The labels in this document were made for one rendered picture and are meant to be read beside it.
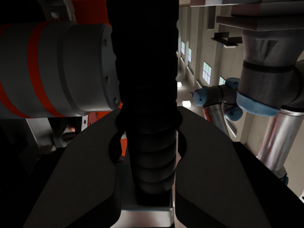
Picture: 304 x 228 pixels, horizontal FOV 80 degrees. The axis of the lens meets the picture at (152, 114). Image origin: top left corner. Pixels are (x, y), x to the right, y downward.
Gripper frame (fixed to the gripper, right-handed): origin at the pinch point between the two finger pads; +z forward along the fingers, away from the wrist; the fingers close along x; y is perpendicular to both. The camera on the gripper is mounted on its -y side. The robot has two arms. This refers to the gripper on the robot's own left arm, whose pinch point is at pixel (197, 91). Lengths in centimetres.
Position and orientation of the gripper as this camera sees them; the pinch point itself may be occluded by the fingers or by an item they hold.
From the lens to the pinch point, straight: 118.2
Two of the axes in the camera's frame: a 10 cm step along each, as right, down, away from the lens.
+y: 0.8, -8.8, -4.7
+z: -2.8, -4.7, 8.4
